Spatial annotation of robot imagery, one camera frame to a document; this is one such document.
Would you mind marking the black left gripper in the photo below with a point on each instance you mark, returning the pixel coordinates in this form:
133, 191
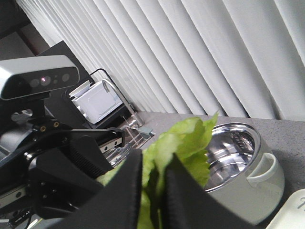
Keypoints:
52, 168

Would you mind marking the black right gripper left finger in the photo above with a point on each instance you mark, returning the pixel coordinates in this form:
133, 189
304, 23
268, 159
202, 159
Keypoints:
116, 206

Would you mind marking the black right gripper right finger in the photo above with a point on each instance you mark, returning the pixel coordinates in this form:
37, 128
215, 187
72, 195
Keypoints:
187, 206

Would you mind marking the green lettuce leaf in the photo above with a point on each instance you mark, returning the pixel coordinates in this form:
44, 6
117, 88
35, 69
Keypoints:
186, 139

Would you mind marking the cream bear serving tray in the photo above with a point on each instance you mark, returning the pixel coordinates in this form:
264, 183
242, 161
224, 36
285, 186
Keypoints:
292, 213

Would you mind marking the light green electric cooking pot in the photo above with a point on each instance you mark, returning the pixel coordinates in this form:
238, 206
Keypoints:
245, 175

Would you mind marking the silver kitchen faucet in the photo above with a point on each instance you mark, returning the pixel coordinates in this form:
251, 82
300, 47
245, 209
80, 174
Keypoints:
138, 122

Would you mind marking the white pleated curtain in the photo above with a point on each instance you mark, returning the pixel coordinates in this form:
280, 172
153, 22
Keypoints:
240, 58

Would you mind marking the grey wrist depth camera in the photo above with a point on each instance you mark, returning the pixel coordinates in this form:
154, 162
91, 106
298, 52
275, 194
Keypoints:
23, 77

